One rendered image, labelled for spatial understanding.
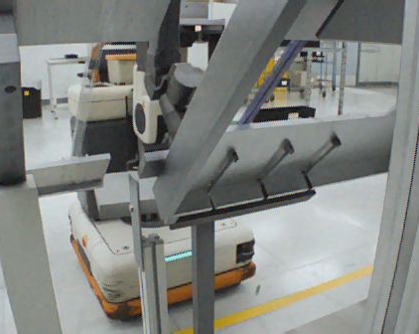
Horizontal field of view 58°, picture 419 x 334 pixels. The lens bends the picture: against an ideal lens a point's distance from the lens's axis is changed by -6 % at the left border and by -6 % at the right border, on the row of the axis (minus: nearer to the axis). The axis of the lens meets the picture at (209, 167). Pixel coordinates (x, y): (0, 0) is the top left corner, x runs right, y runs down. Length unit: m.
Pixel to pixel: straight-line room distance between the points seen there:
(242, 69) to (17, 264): 0.36
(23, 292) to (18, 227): 0.09
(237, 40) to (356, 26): 0.12
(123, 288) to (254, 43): 1.15
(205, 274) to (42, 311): 0.75
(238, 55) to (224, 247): 1.18
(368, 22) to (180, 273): 1.21
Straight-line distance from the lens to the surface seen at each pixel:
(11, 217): 0.52
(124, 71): 1.59
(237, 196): 0.75
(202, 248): 1.21
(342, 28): 0.41
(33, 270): 0.55
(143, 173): 0.66
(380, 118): 0.78
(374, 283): 0.24
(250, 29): 0.39
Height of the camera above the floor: 0.97
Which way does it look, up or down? 17 degrees down
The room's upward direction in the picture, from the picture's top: straight up
